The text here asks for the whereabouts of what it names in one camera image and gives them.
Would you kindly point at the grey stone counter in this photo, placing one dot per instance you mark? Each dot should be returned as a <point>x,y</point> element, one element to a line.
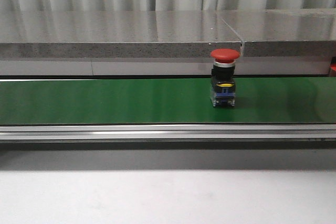
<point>165,43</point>

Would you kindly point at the aluminium conveyor frame rail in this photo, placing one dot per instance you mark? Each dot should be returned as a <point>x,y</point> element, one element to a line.
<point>190,133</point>

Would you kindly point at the green conveyor belt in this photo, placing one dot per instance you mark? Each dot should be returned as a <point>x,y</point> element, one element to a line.
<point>187,100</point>

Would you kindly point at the red mushroom push button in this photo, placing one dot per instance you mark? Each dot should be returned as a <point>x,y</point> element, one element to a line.
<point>223,85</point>

